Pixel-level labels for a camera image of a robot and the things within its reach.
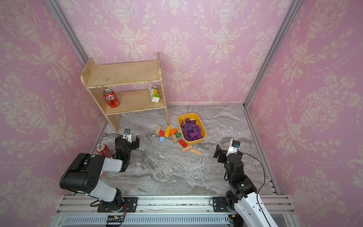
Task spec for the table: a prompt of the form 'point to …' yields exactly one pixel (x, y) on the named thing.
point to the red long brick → (161, 133)
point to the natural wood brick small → (186, 148)
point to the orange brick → (173, 132)
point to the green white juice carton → (154, 93)
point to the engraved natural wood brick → (195, 152)
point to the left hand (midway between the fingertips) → (129, 136)
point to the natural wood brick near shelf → (159, 128)
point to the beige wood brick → (174, 138)
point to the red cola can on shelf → (111, 98)
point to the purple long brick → (194, 134)
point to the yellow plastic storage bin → (192, 128)
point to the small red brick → (181, 142)
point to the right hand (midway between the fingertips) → (226, 146)
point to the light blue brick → (162, 139)
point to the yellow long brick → (167, 132)
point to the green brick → (178, 134)
